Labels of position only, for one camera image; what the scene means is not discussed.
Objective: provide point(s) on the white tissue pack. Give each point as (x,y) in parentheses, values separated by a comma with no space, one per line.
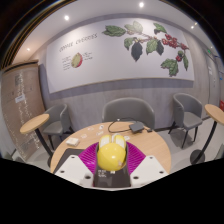
(72,142)

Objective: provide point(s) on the beige perforated wall cabinet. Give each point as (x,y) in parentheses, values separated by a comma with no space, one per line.
(20,110)

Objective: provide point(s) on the small round wooden side table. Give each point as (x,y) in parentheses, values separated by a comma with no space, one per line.
(215,113)
(34,122)

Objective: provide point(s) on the grey upholstered armchair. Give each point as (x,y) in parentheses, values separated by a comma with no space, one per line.
(186,111)
(60,121)
(128,110)

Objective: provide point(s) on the black power adapter block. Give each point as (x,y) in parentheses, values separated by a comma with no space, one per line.
(136,127)

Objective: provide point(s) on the white plant wall mural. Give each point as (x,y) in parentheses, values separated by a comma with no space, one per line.
(110,60)

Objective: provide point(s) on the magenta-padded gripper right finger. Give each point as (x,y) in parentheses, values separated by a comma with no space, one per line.
(150,168)

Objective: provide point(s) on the small white card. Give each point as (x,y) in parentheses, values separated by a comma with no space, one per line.
(100,133)

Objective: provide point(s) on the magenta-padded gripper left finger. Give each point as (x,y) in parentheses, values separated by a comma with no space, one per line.
(71,168)

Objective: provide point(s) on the ceiling spot lights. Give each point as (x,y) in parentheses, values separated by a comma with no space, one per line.
(141,4)

